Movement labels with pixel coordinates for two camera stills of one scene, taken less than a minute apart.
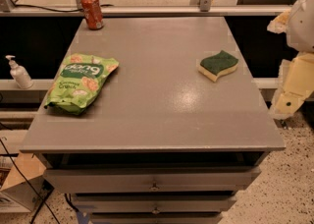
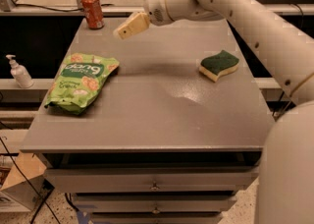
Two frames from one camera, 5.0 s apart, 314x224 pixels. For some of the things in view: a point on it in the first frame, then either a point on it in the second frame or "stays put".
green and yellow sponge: x=217 y=65 stays put
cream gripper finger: x=295 y=84 → x=155 y=5
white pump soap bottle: x=20 y=74 stays put
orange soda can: x=91 y=8 stays put
